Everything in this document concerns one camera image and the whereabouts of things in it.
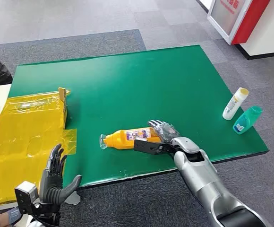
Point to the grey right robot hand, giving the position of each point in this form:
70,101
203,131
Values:
166,131

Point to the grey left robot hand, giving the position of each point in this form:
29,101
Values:
51,185

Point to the orange bottle with clear cap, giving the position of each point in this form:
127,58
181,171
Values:
118,139

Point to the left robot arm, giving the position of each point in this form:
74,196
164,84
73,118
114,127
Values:
47,214

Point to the white bottle with yellow cap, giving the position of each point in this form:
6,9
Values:
232,106

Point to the teal translucent bottle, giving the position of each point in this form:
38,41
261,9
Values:
247,120

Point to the clear plastic scrap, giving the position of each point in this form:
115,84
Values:
74,199

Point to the green table mat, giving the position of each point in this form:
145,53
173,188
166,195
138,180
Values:
151,94

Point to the yellow plastic bag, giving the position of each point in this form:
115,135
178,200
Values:
21,141

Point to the person's hand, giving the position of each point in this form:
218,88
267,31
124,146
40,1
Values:
2,219

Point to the brown cardboard piece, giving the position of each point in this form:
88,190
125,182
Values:
63,106

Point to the red and white display stand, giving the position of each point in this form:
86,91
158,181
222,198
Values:
247,22

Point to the white counter with black base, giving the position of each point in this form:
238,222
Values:
269,31

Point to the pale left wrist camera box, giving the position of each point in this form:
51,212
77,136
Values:
24,194

